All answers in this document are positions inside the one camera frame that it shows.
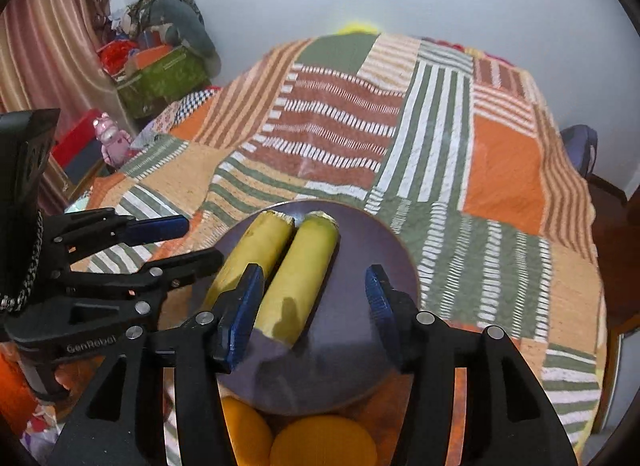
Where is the striped patchwork blanket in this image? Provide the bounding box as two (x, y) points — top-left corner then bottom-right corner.
(77, 33), (606, 451)

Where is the blue grey backpack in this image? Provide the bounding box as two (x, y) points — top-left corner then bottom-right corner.
(560, 125), (599, 180)

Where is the red box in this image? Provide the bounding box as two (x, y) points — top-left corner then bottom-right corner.
(52, 108), (103, 185)

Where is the large orange with sticker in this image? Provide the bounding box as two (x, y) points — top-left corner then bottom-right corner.
(221, 397), (273, 466)

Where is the checkered quilt underneath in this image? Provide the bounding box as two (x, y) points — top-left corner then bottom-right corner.
(130, 85), (221, 152)

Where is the yellow foam ring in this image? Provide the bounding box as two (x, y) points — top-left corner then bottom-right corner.
(335, 19), (381, 37)

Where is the purple ceramic plate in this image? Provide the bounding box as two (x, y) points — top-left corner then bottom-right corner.
(218, 199), (419, 416)

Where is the large orange with dimple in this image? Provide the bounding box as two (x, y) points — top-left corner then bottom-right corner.
(270, 415), (378, 466)

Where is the striped pink curtain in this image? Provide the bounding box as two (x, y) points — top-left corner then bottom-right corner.
(0, 0), (132, 217)

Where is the green storage box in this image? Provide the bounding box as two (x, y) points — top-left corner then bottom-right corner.
(116, 46), (210, 120)

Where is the grey green plush pillow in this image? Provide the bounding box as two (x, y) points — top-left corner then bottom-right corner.
(149, 0), (215, 58)

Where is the pink toy figure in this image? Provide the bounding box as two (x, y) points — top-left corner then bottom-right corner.
(93, 112), (134, 169)

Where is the person left hand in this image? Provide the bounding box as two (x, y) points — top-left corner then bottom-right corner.
(29, 356), (104, 401)

